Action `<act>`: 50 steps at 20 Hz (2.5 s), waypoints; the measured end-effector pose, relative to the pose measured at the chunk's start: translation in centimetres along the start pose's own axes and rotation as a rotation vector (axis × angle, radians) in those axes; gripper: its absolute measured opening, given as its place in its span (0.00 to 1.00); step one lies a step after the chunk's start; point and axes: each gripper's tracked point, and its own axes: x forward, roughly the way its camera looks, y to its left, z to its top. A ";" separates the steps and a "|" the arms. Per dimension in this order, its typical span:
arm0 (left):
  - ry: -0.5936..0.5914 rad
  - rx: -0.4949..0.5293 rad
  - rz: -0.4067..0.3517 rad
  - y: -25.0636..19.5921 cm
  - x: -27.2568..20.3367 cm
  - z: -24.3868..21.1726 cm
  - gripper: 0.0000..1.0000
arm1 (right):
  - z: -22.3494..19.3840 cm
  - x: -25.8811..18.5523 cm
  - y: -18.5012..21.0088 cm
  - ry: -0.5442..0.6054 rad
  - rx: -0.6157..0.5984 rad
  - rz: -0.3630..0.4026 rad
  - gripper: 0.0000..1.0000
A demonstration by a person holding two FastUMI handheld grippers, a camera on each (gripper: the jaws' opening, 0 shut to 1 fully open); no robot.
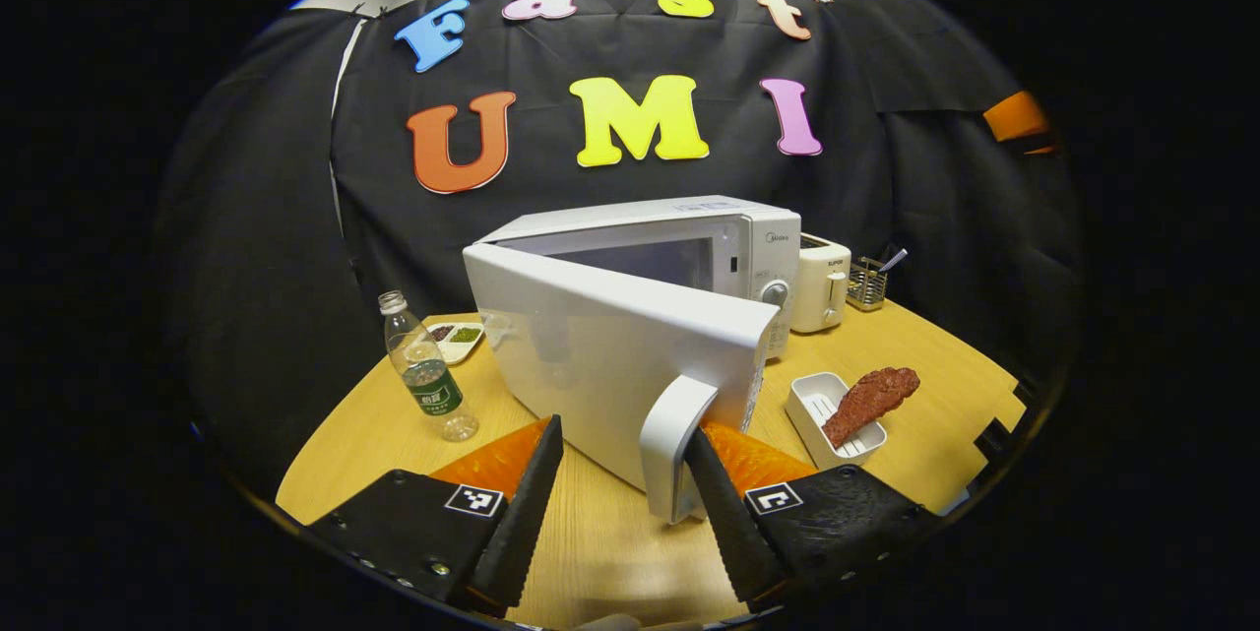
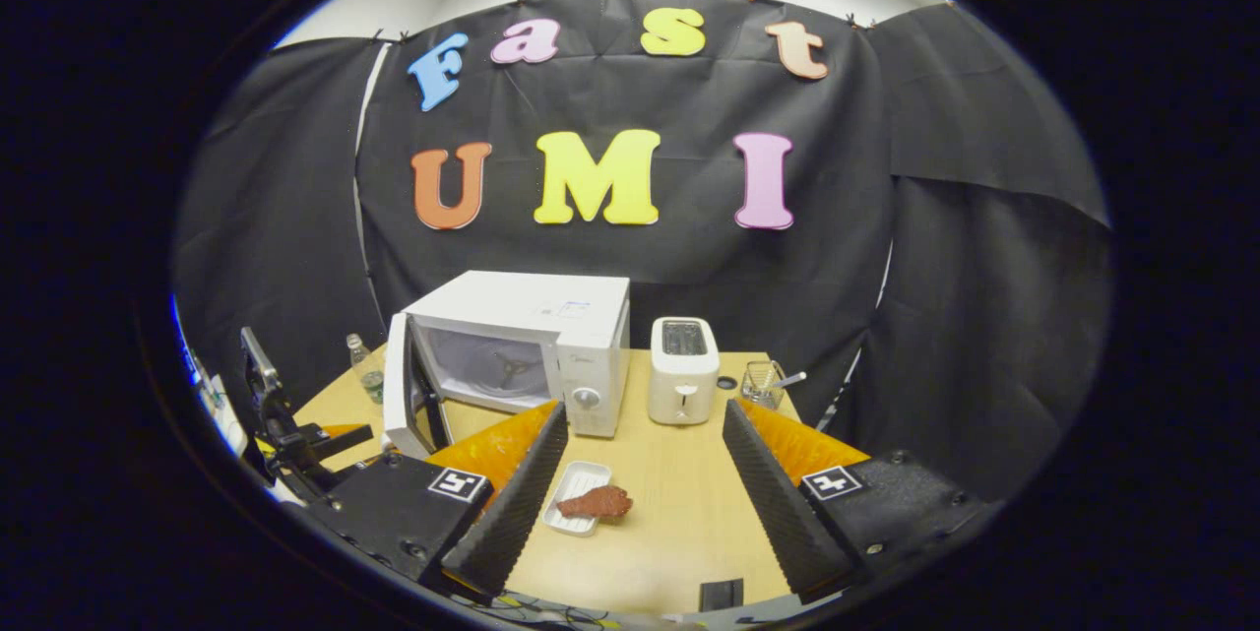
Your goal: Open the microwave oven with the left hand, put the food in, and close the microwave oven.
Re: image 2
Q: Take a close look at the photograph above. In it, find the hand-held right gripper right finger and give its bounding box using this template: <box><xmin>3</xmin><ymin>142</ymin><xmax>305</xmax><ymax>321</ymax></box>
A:
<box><xmin>722</xmin><ymin>398</ymin><xmax>993</xmax><ymax>605</ymax></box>

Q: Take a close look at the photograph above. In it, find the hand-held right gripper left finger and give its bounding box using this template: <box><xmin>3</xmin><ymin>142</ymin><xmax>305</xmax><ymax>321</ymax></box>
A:
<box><xmin>303</xmin><ymin>400</ymin><xmax>570</xmax><ymax>604</ymax></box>

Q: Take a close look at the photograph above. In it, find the brown meat piece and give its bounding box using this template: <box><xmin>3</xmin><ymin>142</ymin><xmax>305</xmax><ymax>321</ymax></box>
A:
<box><xmin>556</xmin><ymin>485</ymin><xmax>634</xmax><ymax>520</ymax></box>

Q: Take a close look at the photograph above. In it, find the white microwave oven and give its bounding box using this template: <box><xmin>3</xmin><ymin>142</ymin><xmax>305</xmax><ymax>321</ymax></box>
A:
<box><xmin>382</xmin><ymin>270</ymin><xmax>631</xmax><ymax>460</ymax></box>

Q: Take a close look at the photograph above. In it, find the clear plastic water bottle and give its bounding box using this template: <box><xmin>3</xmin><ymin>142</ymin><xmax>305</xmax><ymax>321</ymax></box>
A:
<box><xmin>346</xmin><ymin>333</ymin><xmax>387</xmax><ymax>406</ymax></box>

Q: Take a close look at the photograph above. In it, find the white rectangular tray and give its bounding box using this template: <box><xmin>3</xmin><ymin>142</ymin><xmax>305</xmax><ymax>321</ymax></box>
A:
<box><xmin>541</xmin><ymin>460</ymin><xmax>613</xmax><ymax>537</ymax></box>

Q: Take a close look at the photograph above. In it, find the metal mesh basket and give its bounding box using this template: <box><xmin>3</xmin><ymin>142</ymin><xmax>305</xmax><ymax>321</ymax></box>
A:
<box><xmin>740</xmin><ymin>360</ymin><xmax>788</xmax><ymax>412</ymax></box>

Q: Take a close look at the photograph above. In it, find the white toaster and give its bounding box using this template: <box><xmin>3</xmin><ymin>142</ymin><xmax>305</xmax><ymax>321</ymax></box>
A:
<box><xmin>647</xmin><ymin>316</ymin><xmax>721</xmax><ymax>426</ymax></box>

